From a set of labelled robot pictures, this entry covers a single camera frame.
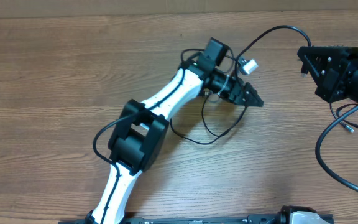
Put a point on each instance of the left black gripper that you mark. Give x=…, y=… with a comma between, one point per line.
x=235, y=94

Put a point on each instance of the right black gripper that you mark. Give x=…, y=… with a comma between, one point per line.
x=329, y=83

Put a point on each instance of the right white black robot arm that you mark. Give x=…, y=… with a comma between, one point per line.
x=339, y=119

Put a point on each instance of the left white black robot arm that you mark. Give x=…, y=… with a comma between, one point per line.
x=131, y=144

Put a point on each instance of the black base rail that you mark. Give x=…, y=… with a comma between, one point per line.
x=250, y=219

